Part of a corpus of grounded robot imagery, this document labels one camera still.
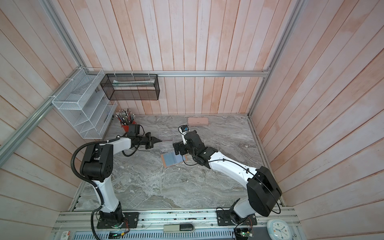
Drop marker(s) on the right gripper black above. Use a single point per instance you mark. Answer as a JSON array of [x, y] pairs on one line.
[[181, 145]]

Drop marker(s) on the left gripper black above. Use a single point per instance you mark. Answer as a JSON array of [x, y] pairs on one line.
[[151, 139]]

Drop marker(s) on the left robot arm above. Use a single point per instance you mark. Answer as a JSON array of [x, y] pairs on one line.
[[94, 162]]

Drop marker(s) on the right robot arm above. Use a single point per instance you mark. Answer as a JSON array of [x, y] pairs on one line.
[[263, 191]]

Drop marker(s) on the clear acrylic organizer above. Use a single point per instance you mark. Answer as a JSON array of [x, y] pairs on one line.
[[169, 137]]

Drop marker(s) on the red pen cup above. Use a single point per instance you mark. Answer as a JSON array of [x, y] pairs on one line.
[[126, 127]]

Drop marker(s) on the grey black handheld device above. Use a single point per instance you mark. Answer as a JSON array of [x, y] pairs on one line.
[[178, 228]]

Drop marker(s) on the white analog clock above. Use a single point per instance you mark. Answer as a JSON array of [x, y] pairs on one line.
[[279, 230]]

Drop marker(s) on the black mesh wall basket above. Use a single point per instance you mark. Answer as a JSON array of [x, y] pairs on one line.
[[131, 87]]

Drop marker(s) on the white wire mesh shelf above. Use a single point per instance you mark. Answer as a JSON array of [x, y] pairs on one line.
[[85, 105]]

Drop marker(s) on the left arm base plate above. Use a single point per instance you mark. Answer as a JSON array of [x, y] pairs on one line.
[[118, 221]]

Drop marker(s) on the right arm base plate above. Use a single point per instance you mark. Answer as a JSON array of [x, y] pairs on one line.
[[230, 218]]

